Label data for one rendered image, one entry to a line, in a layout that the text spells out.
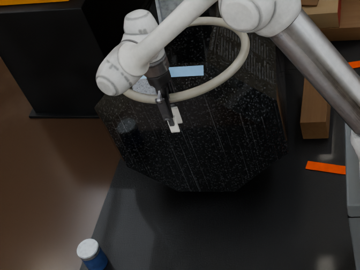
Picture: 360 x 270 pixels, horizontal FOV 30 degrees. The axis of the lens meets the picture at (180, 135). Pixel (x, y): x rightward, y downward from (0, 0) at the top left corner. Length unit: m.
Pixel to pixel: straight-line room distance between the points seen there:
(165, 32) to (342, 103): 0.50
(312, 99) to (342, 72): 1.59
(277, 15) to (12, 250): 2.19
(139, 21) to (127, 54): 0.15
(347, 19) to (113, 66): 1.99
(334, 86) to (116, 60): 0.61
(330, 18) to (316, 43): 1.98
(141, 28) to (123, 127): 0.90
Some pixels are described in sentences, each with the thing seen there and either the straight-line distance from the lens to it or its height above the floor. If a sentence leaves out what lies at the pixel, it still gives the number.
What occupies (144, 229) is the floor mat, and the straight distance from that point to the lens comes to 3.12.
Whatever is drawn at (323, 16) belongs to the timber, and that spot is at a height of 0.18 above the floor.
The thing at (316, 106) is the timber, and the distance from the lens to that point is 3.19.
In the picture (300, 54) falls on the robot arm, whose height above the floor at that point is 1.40.
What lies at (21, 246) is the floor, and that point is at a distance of 3.37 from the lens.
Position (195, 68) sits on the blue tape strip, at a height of 0.79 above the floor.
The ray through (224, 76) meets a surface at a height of 1.00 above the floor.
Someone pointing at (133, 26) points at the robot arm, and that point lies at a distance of 1.99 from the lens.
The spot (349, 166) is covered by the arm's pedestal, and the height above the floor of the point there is 0.80.
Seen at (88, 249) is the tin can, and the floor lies 0.14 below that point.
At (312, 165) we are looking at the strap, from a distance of 3.12.
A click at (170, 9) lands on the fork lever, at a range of 2.63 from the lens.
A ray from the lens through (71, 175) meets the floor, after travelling 3.50.
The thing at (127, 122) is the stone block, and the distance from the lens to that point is 2.78.
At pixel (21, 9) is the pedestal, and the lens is 3.35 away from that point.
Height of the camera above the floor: 2.48
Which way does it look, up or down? 46 degrees down
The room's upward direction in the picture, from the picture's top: 22 degrees counter-clockwise
